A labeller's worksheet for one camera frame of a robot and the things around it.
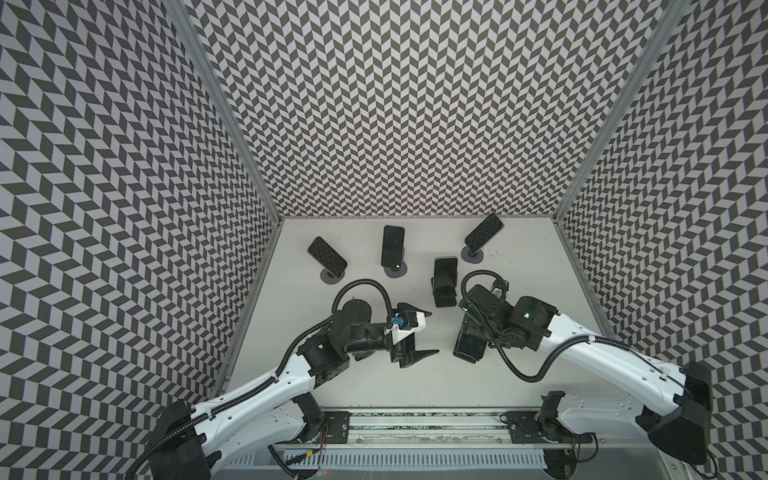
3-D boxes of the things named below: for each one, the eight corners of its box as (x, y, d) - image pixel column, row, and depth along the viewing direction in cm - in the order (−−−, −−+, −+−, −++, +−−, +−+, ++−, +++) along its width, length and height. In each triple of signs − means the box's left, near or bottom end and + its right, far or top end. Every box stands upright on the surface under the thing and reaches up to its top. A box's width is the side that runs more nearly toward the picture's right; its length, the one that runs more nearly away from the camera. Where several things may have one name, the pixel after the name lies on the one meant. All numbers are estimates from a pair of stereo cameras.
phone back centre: (383, 271, 104) (381, 244, 93) (386, 253, 110) (385, 225, 98) (401, 273, 104) (401, 245, 92) (404, 254, 109) (404, 227, 97)
